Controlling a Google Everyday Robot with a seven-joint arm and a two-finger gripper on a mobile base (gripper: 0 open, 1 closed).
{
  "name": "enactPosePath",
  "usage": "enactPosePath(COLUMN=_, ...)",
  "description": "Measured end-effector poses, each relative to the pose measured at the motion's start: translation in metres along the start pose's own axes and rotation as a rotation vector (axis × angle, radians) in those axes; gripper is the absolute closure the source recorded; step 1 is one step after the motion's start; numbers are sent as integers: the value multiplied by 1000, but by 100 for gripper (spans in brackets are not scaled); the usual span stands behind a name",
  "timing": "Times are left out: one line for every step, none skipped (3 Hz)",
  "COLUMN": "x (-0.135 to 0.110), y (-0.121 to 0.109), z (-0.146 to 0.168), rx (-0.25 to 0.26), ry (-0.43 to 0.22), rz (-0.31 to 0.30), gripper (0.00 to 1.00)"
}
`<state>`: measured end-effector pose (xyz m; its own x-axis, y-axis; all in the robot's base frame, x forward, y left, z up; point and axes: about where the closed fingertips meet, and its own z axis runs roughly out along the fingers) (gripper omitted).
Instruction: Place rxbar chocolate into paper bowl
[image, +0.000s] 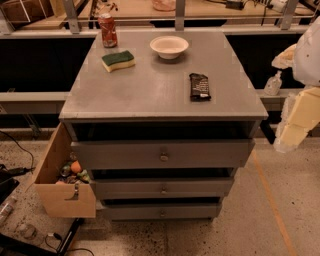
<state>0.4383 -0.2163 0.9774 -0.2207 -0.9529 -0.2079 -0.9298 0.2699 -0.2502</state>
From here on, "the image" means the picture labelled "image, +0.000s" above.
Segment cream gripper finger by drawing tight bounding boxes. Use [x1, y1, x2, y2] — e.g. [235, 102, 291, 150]
[271, 44, 296, 69]
[273, 87, 320, 153]

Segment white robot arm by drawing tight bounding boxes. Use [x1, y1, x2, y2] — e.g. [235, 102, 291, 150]
[272, 17, 320, 153]

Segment white paper bowl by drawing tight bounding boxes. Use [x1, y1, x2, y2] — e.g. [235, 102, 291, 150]
[150, 36, 189, 60]

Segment clear sanitizer bottle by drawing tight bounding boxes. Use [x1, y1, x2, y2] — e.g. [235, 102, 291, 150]
[264, 70, 282, 96]

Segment middle grey drawer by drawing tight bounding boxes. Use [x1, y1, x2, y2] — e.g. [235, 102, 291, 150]
[91, 177, 234, 200]

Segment grey drawer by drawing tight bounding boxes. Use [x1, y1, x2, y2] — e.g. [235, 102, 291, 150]
[71, 139, 254, 170]
[104, 203, 222, 221]
[91, 177, 234, 200]

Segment grey drawer cabinet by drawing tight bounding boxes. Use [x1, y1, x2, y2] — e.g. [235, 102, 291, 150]
[60, 29, 267, 209]

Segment bottom grey drawer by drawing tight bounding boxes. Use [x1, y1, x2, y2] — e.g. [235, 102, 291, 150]
[104, 203, 222, 221]

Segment green yellow sponge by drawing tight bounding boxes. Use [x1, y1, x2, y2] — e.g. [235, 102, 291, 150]
[102, 50, 135, 73]

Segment red soda can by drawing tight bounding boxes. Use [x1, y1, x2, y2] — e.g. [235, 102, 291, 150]
[98, 13, 118, 48]

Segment top grey drawer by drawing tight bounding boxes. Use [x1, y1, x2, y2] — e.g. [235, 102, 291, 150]
[71, 139, 254, 170]

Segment orange fruit in bin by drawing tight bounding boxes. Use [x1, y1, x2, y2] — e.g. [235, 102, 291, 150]
[70, 161, 82, 174]

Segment wooden side bin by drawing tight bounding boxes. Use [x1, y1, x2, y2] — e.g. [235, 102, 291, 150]
[33, 123, 96, 218]

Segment metal guard railing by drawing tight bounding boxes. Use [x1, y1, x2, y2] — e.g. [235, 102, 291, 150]
[0, 0, 320, 35]

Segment clear plastic bottle on floor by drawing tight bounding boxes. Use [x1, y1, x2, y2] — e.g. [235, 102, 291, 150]
[0, 196, 17, 226]

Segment black floor equipment base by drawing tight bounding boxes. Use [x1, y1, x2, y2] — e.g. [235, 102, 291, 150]
[0, 218, 84, 256]

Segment black floor cable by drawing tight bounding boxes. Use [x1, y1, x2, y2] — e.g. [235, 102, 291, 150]
[0, 130, 36, 174]

